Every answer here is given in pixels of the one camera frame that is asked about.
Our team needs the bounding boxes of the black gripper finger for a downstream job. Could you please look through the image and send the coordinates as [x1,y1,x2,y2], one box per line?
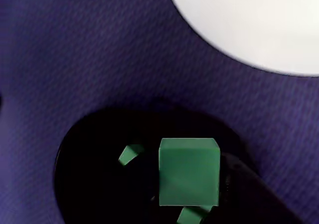
[88,148,160,224]
[219,151,309,224]

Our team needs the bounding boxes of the green cube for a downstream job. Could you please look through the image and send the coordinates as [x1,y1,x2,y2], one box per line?
[118,144,145,167]
[159,137,221,207]
[176,206,212,224]

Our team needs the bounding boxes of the white round plate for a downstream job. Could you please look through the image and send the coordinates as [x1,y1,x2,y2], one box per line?
[164,0,319,78]

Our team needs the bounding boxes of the black metal bucket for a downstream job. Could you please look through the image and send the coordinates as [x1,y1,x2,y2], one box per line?
[52,101,257,224]

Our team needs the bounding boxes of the blue woven tablecloth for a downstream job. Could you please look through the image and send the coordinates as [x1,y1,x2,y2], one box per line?
[0,0,319,224]

